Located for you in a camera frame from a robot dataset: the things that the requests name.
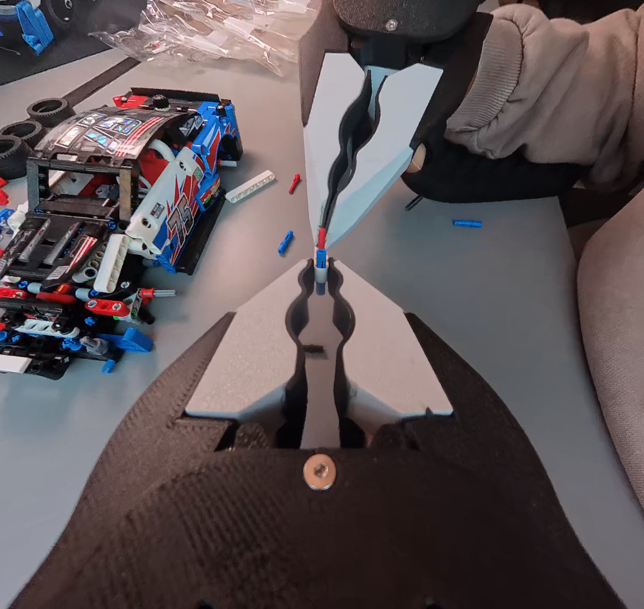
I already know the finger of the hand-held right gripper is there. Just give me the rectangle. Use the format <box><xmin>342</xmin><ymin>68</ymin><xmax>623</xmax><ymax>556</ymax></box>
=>
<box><xmin>326</xmin><ymin>63</ymin><xmax>444</xmax><ymax>254</ymax></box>
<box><xmin>303</xmin><ymin>52</ymin><xmax>374</xmax><ymax>230</ymax></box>

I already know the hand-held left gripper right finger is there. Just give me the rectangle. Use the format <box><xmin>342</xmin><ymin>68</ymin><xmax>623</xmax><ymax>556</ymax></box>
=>
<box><xmin>329</xmin><ymin>259</ymin><xmax>453</xmax><ymax>448</ymax></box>

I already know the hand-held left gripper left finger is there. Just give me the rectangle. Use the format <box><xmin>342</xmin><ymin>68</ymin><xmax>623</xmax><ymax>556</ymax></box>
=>
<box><xmin>185</xmin><ymin>259</ymin><xmax>309</xmax><ymax>448</ymax></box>

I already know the white beam with pins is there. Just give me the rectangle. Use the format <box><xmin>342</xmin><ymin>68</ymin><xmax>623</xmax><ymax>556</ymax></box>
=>
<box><xmin>314</xmin><ymin>247</ymin><xmax>331</xmax><ymax>296</ymax></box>

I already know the person's right forearm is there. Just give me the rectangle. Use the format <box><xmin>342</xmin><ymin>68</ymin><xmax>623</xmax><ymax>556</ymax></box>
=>
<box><xmin>445</xmin><ymin>3</ymin><xmax>644</xmax><ymax>192</ymax></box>

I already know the grey desk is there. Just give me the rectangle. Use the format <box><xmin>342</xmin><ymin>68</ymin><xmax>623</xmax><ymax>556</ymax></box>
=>
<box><xmin>0</xmin><ymin>46</ymin><xmax>604</xmax><ymax>609</ymax></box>

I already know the person's right hand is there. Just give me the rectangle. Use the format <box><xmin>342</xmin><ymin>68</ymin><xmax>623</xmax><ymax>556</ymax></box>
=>
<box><xmin>401</xmin><ymin>31</ymin><xmax>590</xmax><ymax>203</ymax></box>

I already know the loose white brick beam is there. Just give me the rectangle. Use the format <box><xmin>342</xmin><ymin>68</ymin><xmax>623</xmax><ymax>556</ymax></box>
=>
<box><xmin>225</xmin><ymin>169</ymin><xmax>276</xmax><ymax>203</ymax></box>

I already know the crumpled clear plastic bag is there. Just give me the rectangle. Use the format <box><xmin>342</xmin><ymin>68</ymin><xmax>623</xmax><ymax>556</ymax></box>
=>
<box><xmin>91</xmin><ymin>0</ymin><xmax>343</xmax><ymax>78</ymax></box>

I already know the brick-built toy race car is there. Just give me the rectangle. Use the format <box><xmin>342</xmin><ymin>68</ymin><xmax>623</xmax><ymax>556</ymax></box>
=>
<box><xmin>0</xmin><ymin>86</ymin><xmax>243</xmax><ymax>381</ymax></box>

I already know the person in beige hoodie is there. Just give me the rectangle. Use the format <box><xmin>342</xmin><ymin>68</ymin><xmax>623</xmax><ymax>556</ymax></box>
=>
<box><xmin>576</xmin><ymin>187</ymin><xmax>644</xmax><ymax>509</ymax></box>

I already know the black flat strip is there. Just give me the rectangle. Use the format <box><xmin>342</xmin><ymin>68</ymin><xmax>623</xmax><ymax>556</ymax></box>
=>
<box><xmin>63</xmin><ymin>57</ymin><xmax>143</xmax><ymax>112</ymax></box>

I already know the black toy tyre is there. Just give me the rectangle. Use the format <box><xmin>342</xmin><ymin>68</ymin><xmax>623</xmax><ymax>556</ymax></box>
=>
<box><xmin>27</xmin><ymin>97</ymin><xmax>69</xmax><ymax>127</ymax></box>
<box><xmin>0</xmin><ymin>120</ymin><xmax>44</xmax><ymax>150</ymax></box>
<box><xmin>0</xmin><ymin>136</ymin><xmax>32</xmax><ymax>180</ymax></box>

